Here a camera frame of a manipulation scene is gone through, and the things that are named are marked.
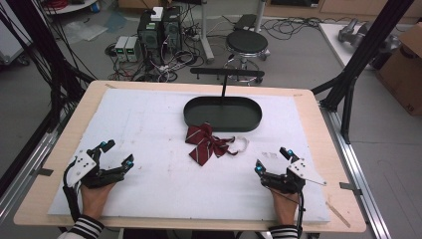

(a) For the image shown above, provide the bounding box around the brown cardboard box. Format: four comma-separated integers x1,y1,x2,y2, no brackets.
376,22,422,117

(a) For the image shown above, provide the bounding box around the tangle of floor cables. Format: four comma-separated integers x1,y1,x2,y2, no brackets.
105,42,207,83

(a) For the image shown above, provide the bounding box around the white box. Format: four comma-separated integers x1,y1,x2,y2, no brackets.
150,6,165,22

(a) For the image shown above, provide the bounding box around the white foam mat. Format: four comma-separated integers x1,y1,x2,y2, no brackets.
48,88,331,223

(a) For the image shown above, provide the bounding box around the black computer tower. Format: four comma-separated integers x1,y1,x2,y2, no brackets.
161,6,184,55
136,11,164,65

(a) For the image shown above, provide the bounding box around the black tray stand with rack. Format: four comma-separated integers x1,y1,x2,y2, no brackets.
183,67,266,133

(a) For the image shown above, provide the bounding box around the grey desk leg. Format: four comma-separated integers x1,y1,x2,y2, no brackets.
198,0,216,65

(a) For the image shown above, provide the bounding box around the thin wooden stick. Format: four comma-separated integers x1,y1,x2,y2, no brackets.
324,201,352,229

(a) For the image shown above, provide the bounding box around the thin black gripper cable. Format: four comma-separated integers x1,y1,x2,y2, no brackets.
296,190,307,239

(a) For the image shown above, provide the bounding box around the clear plastic sheet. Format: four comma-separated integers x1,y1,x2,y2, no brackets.
62,19,109,43

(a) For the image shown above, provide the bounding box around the long black floor cable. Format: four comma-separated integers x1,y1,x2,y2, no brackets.
264,15,353,42

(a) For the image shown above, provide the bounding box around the white side table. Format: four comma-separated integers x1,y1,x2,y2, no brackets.
317,22,404,72

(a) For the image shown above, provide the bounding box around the grey robot part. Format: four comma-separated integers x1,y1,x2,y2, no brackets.
337,18,370,48

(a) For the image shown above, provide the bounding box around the flat black case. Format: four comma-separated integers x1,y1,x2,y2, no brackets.
233,13,259,32

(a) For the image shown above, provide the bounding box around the black round stool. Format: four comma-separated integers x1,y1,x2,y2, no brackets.
223,29,272,84

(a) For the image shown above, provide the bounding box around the grey tape strip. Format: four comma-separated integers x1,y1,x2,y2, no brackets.
338,181,363,196
29,167,55,177

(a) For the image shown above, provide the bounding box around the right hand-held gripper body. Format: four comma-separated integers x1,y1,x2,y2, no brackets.
259,157,327,195

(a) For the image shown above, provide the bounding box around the person's right hand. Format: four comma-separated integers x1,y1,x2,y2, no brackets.
270,188,301,227

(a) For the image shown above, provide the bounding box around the thick black gripper cable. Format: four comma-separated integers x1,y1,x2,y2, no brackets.
62,159,83,223

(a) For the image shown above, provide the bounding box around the grey power supply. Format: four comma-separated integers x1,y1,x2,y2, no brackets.
113,35,129,63
125,36,142,63

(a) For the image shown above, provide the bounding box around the person's left hand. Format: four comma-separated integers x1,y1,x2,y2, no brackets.
79,181,116,221

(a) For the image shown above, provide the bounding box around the red striped bow tie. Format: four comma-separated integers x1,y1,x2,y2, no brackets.
184,122,250,167

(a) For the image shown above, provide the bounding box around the black metal frame stand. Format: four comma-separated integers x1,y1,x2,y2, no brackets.
0,0,97,133
311,0,416,145

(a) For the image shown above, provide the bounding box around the aluminium rail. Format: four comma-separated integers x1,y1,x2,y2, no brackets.
0,113,74,217
318,103,393,239

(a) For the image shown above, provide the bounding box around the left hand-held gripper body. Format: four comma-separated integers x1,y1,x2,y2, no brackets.
63,148,126,190

